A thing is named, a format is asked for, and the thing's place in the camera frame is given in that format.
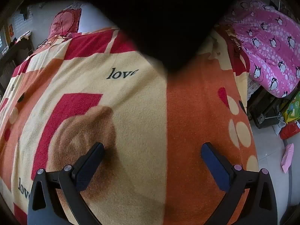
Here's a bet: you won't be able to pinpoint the pink penguin print blanket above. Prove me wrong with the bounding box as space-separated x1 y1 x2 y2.
217 0 300 98

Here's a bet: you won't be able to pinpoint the green printed bag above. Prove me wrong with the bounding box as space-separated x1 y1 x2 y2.
282 96 300 122

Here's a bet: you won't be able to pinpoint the dark wooden furniture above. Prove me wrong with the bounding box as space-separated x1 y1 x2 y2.
0 31 33 94

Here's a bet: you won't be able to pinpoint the black pants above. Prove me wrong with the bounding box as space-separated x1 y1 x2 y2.
70 0 237 72

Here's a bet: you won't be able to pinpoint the black suitcase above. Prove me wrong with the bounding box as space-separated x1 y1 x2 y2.
247 87 285 129

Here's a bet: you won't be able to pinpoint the orange red cream printed blanket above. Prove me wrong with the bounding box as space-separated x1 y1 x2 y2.
0 26 259 225

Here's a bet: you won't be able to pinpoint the thin black cable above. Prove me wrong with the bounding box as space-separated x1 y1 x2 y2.
36 3 75 50

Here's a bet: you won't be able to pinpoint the red pillow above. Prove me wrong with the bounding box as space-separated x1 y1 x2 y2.
48 8 82 40

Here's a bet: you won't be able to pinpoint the red plastic bag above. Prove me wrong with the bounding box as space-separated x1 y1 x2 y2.
279 122 300 140

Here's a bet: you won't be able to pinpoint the white pillow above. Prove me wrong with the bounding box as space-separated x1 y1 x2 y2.
77 2 118 33

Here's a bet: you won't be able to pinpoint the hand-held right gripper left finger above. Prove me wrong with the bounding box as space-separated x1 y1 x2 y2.
28 142 105 225

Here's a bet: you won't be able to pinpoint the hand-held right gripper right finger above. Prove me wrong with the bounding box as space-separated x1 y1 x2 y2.
201 142 278 225

